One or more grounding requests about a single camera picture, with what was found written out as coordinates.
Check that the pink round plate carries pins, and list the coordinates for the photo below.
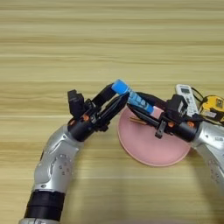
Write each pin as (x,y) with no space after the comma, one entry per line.
(151,148)

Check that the white remote control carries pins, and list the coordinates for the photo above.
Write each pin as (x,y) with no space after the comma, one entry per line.
(189,99)

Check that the yellow tape measure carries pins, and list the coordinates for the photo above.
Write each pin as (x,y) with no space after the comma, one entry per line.
(214,106)

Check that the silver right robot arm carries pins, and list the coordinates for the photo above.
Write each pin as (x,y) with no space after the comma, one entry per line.
(213,148)

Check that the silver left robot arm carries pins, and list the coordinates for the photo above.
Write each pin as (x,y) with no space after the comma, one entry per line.
(55,166)

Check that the blue glue stick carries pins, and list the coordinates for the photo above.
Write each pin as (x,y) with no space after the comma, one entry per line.
(131,94)

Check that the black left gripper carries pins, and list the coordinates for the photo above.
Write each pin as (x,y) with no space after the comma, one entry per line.
(84,127)

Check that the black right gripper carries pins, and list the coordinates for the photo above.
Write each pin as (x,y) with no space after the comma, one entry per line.
(183,128)

